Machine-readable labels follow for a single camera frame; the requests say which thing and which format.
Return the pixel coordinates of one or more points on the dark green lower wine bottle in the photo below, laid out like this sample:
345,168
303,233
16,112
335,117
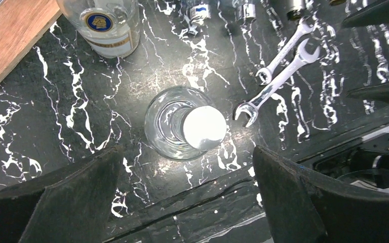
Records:
295,9

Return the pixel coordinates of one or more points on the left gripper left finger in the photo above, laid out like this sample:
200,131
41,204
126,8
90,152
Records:
71,204

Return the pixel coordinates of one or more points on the small silver wrench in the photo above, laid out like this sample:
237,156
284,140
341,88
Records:
266,73

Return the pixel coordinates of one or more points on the large silver wrench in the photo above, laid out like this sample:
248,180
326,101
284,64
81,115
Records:
251,107

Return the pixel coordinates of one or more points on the wooden board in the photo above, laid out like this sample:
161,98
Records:
22,24

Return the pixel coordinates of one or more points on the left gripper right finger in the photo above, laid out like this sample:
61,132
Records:
303,205

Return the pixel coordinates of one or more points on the blue vodka bottle left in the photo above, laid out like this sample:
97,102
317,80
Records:
198,11

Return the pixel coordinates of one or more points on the clear bottle white cap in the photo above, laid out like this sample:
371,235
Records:
182,124

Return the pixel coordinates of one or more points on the clear liquor bottle black cap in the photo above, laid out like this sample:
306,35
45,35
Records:
111,27

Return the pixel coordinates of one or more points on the black base frame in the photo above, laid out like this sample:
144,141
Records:
215,198

